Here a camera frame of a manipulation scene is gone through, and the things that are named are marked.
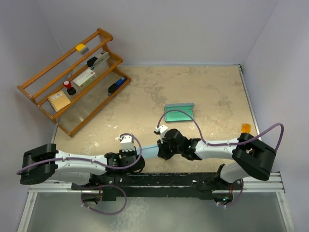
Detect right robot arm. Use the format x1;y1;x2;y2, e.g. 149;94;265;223
154;126;277;189

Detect brown spiral notebook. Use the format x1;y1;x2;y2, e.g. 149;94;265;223
48;90;71;112

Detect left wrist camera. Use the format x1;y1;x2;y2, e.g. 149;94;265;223
118;135;135;152

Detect white green box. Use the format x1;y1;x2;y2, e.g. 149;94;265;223
73;68;96;89

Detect grey glasses case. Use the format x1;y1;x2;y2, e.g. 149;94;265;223
164;102;195;122

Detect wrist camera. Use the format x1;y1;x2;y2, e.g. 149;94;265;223
118;135;135;152
154;125;169;138

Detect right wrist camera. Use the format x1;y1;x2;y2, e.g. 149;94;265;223
154;125;169;138

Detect orange sunglasses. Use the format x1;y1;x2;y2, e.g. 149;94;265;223
241;123;251;133

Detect wooden shelf rack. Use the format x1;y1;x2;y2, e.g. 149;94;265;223
17;28;131;137

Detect blue cleaning cloth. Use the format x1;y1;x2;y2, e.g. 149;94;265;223
141;145;159;159

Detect yellow grey eraser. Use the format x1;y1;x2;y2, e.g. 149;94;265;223
75;43;89;55

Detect black white stapler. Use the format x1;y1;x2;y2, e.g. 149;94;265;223
87;51;109;67

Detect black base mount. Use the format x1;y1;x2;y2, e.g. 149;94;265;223
71;169;243;201

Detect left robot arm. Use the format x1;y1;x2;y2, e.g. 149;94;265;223
17;143;145;189

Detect red black stamp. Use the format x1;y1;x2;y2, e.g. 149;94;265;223
63;81;76;96

